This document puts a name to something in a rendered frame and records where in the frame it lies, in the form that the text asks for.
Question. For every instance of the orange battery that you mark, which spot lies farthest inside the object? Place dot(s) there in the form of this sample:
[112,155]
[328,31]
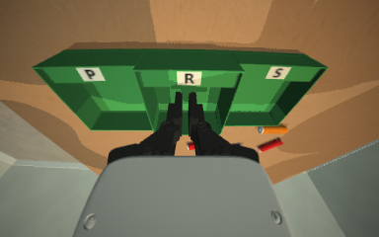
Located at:
[272,129]

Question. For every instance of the green rack of bins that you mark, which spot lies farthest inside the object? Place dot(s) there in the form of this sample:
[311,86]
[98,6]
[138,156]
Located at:
[100,88]

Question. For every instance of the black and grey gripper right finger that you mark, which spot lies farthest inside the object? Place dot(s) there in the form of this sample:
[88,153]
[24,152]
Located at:
[209,143]

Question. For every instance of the red battery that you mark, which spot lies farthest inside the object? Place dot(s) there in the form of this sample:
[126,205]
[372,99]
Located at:
[270,145]
[190,146]

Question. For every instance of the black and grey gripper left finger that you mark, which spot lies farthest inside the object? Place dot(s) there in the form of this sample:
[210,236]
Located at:
[160,143]

